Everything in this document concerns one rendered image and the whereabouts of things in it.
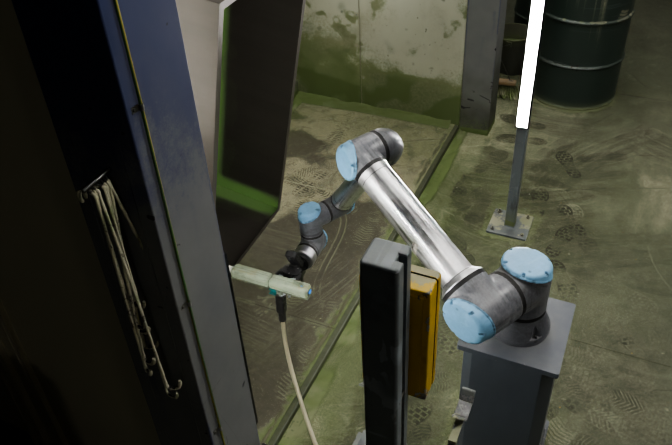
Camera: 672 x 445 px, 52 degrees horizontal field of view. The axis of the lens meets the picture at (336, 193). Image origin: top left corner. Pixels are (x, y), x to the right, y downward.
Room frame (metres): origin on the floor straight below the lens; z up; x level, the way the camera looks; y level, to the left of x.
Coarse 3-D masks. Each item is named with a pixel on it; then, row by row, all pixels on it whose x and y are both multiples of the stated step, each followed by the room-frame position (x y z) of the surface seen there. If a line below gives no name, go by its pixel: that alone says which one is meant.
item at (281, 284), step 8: (240, 264) 1.92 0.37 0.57; (232, 272) 1.89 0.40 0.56; (240, 272) 1.88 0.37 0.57; (248, 272) 1.87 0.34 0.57; (256, 272) 1.87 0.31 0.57; (264, 272) 1.87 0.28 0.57; (240, 280) 1.87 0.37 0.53; (248, 280) 1.86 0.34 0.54; (256, 280) 1.84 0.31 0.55; (264, 280) 1.83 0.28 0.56; (272, 280) 1.83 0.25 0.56; (280, 280) 1.82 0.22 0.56; (288, 280) 1.82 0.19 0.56; (296, 280) 1.81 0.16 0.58; (272, 288) 1.82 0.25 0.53; (280, 288) 1.80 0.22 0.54; (288, 288) 1.79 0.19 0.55; (296, 288) 1.78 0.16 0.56; (304, 288) 1.78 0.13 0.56; (280, 296) 1.81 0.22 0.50; (296, 296) 1.78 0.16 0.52; (304, 296) 1.77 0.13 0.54; (280, 304) 1.82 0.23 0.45; (280, 312) 1.82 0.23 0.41; (280, 320) 1.82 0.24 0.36
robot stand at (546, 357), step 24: (552, 312) 1.52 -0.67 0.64; (552, 336) 1.43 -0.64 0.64; (480, 360) 1.39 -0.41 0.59; (504, 360) 1.35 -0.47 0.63; (528, 360) 1.34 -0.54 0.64; (552, 360) 1.34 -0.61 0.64; (480, 384) 1.39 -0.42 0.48; (504, 384) 1.36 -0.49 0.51; (528, 384) 1.33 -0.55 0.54; (552, 384) 1.33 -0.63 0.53; (480, 408) 1.39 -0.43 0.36; (504, 408) 1.35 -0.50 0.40; (528, 408) 1.32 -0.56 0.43; (480, 432) 1.38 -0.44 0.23; (504, 432) 1.35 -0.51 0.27; (528, 432) 1.32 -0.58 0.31
